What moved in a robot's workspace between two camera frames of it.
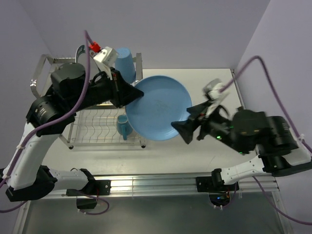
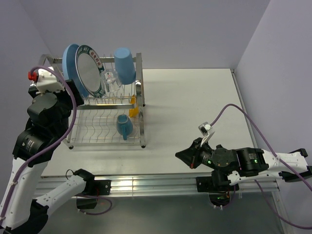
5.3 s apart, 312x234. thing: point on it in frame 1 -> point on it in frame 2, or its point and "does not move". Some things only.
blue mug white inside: [124, 127] does not move
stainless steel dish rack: [102, 126] does not move
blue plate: [165, 100] -> [68, 62]
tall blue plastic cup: [124, 63] does not move
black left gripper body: [103, 90] -> [67, 103]
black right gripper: [197, 116] -> [189, 156]
